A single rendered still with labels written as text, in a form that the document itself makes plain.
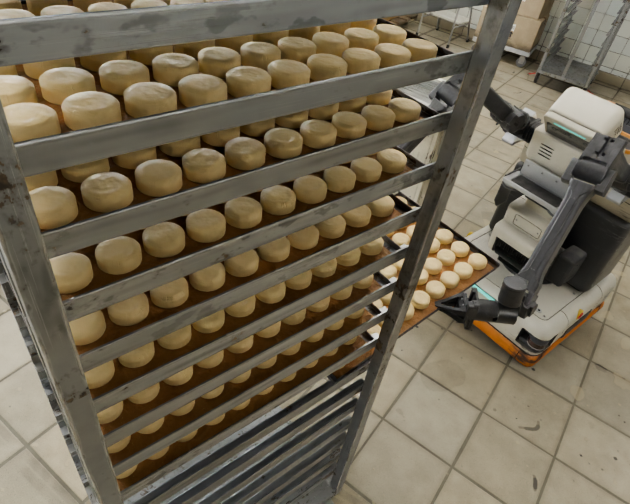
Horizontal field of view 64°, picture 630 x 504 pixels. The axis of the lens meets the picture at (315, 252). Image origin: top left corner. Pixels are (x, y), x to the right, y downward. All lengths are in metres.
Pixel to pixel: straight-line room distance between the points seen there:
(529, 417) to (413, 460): 0.56
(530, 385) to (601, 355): 0.46
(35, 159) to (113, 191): 0.11
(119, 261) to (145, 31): 0.26
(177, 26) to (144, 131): 0.09
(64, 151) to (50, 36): 0.09
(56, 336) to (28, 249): 0.11
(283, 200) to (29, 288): 0.34
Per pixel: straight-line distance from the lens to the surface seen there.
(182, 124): 0.50
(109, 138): 0.48
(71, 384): 0.61
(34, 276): 0.49
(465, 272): 1.42
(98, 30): 0.44
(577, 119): 1.91
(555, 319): 2.34
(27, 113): 0.51
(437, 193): 0.86
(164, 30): 0.46
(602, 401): 2.56
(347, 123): 0.71
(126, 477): 0.98
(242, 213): 0.66
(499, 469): 2.14
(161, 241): 0.62
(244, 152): 0.62
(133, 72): 0.58
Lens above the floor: 1.74
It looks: 41 degrees down
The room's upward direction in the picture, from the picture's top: 10 degrees clockwise
